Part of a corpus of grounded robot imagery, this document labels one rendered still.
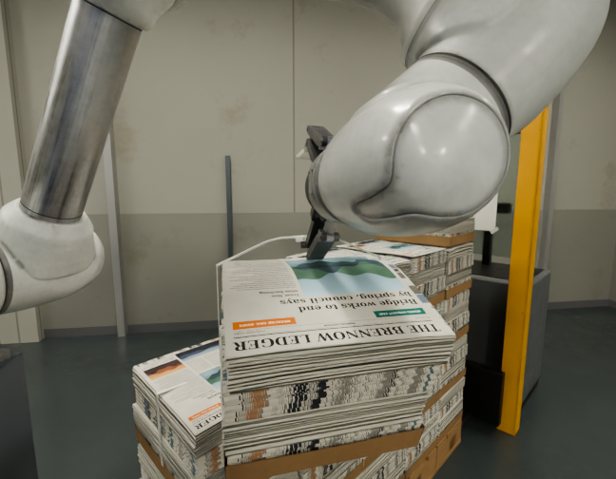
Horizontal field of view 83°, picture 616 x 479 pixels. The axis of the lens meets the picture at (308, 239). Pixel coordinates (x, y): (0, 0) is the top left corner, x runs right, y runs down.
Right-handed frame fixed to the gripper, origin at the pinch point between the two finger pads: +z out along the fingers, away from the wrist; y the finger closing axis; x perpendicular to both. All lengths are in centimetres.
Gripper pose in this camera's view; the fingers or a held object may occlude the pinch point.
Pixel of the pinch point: (305, 196)
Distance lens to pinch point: 60.3
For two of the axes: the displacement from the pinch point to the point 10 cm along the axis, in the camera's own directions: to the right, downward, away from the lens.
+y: -0.1, 10.0, 0.6
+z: -2.2, -0.6, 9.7
